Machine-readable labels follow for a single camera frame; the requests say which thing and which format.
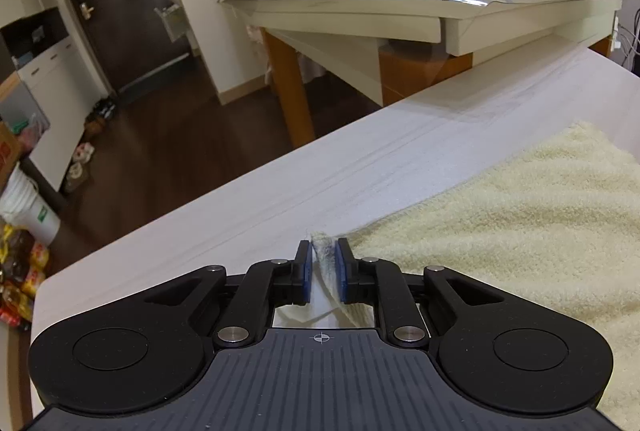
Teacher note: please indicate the white cabinet with shelves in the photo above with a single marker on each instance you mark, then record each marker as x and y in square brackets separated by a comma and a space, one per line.
[47, 59]

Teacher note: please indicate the white plastic bucket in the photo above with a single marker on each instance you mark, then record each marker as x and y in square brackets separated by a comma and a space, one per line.
[22, 206]

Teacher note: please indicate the cardboard box with red print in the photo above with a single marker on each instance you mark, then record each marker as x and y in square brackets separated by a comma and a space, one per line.
[10, 152]

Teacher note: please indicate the cream dining table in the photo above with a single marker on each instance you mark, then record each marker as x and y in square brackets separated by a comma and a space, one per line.
[389, 50]

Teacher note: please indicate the yellow snack bags pile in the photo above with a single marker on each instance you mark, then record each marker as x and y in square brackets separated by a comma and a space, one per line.
[24, 265]

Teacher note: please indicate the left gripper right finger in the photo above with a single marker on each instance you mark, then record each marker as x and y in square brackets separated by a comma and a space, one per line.
[380, 284]

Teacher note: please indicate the shoes on floor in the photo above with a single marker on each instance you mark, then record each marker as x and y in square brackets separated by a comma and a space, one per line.
[95, 124]

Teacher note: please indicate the cream terry towel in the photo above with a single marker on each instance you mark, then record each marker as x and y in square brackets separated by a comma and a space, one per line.
[557, 224]

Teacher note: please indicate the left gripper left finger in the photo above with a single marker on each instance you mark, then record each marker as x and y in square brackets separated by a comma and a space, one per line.
[250, 299]

